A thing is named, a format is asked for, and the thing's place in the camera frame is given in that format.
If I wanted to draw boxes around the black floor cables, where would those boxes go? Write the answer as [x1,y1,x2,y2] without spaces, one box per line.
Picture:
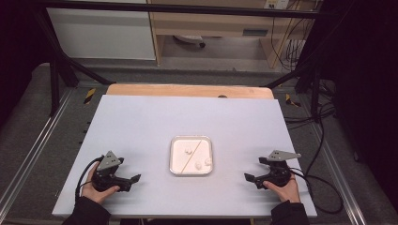
[283,78,339,131]

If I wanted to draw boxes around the person's right hand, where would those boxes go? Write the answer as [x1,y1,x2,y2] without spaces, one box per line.
[262,173,301,203]

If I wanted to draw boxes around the hand-held gripper cable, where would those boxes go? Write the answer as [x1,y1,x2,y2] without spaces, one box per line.
[74,155,105,204]
[288,168,344,216]

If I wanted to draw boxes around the right hand-held gripper cable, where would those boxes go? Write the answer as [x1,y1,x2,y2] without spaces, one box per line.
[288,168,344,216]

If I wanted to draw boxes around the light wooden desk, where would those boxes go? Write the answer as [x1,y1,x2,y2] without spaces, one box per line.
[146,0,321,69]

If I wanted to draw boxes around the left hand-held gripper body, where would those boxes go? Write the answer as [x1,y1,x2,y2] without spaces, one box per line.
[91,150,132,193]

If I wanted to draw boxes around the white cabinet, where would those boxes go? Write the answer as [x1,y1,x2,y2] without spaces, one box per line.
[46,7,157,61]

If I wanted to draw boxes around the person's left hand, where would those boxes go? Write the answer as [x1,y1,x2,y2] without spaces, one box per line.
[81,161,121,205]

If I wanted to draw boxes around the aluminium floor rail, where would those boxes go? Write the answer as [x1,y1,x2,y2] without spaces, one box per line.
[0,88,75,214]
[307,119,368,225]

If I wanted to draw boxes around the wooden table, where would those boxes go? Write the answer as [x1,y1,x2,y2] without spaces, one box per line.
[105,82,275,100]

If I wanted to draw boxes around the hanging black cables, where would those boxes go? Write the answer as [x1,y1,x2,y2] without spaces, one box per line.
[269,8,315,72]

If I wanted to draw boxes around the white table board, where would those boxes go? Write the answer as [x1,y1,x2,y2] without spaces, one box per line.
[52,95,318,219]

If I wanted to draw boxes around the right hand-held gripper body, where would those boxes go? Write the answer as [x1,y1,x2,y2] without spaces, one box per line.
[258,149,302,188]

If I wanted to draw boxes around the white square tray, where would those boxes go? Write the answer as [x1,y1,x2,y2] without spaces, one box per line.
[169,135,214,176]

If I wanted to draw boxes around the white wall socket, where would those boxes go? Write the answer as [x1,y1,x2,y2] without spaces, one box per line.
[264,0,291,10]

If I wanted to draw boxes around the chair base with caster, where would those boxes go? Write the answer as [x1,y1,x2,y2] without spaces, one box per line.
[173,34,207,49]

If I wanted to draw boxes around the black metal frame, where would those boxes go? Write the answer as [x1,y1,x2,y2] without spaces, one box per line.
[31,0,332,123]

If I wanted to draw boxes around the thin wooden skewer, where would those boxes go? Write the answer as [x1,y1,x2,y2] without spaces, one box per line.
[180,140,203,173]

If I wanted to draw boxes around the left hand-held gripper cable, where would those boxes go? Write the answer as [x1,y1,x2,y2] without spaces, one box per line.
[74,155,105,204]

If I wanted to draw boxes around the yellow and black tape strip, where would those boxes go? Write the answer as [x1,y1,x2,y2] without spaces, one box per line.
[284,93,301,108]
[83,87,97,105]

